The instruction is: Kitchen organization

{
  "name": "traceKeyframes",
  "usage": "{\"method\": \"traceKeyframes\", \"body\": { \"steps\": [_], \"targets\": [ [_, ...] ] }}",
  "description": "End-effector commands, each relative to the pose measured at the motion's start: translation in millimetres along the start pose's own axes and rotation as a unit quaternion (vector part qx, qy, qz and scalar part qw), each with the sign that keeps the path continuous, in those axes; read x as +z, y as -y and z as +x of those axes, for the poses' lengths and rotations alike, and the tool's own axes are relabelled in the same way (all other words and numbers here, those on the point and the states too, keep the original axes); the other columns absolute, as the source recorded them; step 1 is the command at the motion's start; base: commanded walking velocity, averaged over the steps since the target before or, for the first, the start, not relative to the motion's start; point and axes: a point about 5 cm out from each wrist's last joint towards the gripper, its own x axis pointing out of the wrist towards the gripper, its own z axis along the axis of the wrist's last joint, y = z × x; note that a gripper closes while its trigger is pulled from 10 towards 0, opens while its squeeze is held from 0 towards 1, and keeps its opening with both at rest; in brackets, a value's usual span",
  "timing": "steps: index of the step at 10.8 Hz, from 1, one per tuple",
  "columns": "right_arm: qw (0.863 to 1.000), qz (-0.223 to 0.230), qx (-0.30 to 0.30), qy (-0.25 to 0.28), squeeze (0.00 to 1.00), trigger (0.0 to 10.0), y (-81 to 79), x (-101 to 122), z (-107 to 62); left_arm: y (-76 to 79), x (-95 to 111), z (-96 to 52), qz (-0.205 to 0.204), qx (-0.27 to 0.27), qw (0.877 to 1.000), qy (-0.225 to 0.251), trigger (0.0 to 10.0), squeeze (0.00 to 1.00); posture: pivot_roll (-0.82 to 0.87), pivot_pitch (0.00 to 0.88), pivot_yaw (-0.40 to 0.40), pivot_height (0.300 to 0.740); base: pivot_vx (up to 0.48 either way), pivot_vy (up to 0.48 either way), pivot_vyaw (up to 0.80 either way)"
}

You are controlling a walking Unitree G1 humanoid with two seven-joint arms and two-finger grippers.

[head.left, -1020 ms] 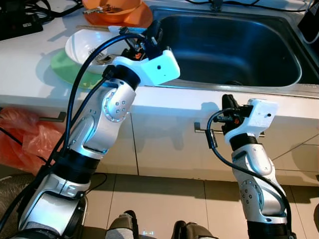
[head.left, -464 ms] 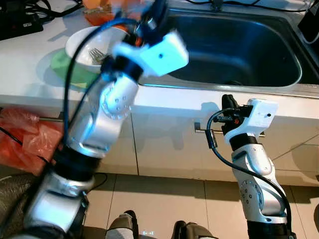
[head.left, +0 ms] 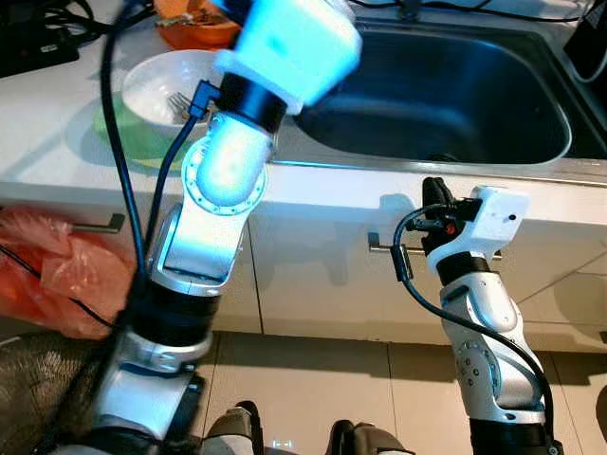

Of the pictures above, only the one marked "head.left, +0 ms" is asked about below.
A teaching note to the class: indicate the chrome sink faucet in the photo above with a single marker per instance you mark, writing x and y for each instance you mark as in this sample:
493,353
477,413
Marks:
410,9

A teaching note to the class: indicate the white ceramic bowl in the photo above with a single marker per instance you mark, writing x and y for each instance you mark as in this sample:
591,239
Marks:
152,85

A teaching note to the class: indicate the grey right robot leg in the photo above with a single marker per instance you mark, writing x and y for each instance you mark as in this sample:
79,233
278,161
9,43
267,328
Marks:
365,441

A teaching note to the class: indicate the black power strip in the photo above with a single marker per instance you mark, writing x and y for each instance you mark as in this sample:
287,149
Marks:
28,52

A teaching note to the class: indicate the black kitchen appliance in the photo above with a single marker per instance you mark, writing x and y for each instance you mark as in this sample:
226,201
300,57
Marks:
590,47

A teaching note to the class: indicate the white kitchen cabinet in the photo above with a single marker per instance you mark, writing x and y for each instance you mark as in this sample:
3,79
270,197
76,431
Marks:
313,284

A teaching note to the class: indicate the stainless steel sink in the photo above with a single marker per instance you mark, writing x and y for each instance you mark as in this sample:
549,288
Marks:
446,95

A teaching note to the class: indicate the silver fork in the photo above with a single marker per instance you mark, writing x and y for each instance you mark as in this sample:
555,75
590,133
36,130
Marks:
178,102

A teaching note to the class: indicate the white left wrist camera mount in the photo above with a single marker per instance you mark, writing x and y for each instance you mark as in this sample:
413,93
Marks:
294,47

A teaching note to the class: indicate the grey robot leg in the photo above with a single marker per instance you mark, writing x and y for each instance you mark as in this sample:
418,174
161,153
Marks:
232,431
365,441

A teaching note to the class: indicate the light green plate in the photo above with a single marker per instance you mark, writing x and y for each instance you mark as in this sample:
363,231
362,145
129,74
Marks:
123,142

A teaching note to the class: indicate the grey left robot leg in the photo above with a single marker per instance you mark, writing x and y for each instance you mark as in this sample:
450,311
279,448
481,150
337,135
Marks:
232,431

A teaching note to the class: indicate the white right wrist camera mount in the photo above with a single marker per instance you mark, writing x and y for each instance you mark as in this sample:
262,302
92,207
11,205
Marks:
493,218

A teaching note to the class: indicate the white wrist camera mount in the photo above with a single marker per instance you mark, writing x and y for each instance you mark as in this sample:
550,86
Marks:
294,47
493,218

